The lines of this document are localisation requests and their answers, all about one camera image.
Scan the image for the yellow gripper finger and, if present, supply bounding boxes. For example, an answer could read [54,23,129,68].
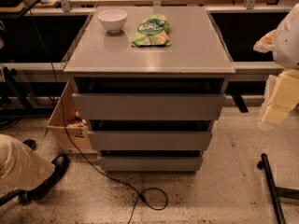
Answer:
[253,30,276,53]
[257,105,291,131]

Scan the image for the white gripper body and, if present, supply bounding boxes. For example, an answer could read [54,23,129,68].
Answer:
[264,69,299,116]

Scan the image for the grey bottom drawer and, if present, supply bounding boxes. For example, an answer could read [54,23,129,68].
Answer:
[98,156,203,172]

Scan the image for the grey drawer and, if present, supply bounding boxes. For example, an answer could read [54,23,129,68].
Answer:
[72,93,225,120]
[98,156,203,172]
[88,131,212,150]

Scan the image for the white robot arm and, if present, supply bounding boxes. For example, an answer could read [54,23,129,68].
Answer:
[253,4,299,131]

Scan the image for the grey drawer cabinet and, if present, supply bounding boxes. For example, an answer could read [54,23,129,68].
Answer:
[63,5,236,175]

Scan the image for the grey middle drawer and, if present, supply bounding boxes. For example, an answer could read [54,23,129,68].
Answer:
[88,131,212,150]

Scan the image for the grey top drawer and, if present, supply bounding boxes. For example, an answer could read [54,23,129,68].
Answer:
[72,93,225,120]

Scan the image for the black stand base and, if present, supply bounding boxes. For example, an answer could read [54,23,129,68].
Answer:
[257,153,299,224]

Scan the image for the green snack bag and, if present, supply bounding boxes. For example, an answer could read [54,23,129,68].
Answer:
[131,14,171,47]

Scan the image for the white ceramic bowl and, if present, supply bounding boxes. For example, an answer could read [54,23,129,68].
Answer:
[98,9,127,33]

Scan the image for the cardboard box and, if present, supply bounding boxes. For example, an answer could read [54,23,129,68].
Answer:
[47,82,94,153]

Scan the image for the black shoe near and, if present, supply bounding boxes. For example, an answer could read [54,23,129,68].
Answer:
[27,154,69,201]

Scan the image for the black shoe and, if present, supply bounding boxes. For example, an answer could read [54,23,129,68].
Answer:
[27,154,69,201]
[23,139,36,150]

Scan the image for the black shoe far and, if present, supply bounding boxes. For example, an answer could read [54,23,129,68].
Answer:
[23,139,36,150]

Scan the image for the beige trouser leg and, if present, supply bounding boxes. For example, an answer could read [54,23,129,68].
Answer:
[0,134,55,190]

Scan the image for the black chair base leg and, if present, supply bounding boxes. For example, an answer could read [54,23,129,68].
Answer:
[0,189,31,206]

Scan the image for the black floor cable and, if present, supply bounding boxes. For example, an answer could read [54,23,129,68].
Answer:
[12,0,169,224]

